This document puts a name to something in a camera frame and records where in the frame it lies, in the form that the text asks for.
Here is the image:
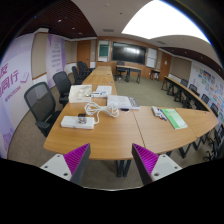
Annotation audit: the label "wall mounted black screen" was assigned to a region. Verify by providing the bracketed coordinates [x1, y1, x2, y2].
[112, 42, 146, 65]

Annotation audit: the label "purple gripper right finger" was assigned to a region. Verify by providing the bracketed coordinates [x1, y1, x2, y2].
[132, 143, 181, 185]

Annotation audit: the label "white whiteboard right of screen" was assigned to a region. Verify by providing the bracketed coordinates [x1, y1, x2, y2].
[146, 48, 157, 68]

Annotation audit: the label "white coiled cable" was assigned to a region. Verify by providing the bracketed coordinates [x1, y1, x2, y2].
[83, 101, 121, 125]

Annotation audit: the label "white paper sheets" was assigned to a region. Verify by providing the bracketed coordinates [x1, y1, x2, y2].
[96, 85, 112, 95]

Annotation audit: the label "black charger plug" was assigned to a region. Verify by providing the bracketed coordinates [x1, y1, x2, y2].
[78, 114, 86, 119]

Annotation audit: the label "black office chair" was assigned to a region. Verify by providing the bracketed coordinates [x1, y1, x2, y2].
[53, 71, 71, 106]
[72, 66, 83, 85]
[24, 82, 60, 137]

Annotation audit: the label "white flat box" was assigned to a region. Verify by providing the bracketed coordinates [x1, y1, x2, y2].
[107, 95, 140, 109]

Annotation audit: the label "small desk at front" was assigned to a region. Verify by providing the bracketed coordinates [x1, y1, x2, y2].
[115, 65, 142, 84]

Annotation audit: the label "white cardboard box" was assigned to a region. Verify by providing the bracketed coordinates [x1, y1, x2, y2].
[69, 85, 92, 103]

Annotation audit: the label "white power strip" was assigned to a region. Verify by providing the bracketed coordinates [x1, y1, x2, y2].
[61, 116, 94, 129]

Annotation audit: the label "near black office chair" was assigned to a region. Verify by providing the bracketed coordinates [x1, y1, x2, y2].
[24, 82, 60, 137]

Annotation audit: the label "green booklet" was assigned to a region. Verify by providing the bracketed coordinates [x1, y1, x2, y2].
[162, 109, 188, 130]

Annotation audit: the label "marker pens pack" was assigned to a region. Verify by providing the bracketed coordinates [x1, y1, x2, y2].
[152, 106, 167, 120]

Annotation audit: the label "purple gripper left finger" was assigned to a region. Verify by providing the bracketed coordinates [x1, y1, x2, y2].
[41, 144, 91, 185]

